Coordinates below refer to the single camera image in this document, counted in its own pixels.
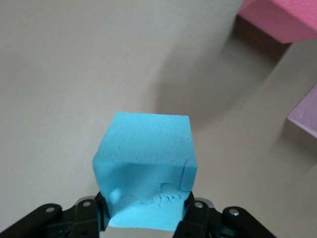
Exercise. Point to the cyan foam cube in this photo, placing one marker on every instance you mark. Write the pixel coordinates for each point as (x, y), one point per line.
(146, 153)

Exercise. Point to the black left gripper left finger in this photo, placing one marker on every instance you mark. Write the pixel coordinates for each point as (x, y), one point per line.
(81, 220)

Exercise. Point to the pale pink foam cube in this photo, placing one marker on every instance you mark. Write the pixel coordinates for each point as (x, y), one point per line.
(305, 116)

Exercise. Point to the table cover sheet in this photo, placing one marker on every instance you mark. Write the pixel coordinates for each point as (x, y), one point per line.
(62, 86)

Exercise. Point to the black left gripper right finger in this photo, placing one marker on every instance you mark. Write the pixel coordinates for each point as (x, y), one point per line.
(200, 220)

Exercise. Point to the deep pink foam cube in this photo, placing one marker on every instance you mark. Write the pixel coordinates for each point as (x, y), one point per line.
(284, 17)

